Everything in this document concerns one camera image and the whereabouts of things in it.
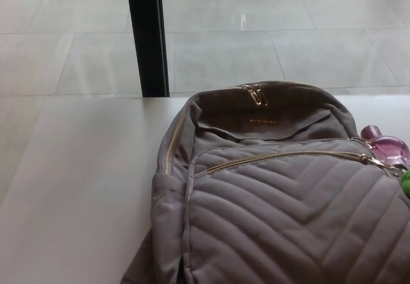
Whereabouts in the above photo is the purple glass perfume bottle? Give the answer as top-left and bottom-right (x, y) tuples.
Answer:
(360, 124), (410, 170)

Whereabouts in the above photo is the black window frame post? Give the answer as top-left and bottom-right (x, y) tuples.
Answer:
(125, 0), (170, 98)

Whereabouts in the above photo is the grey quilted backpack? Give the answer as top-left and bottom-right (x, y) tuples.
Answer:
(120, 79), (410, 284)

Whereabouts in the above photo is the green plush keychain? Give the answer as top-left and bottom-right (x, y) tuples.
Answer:
(390, 167), (410, 203)

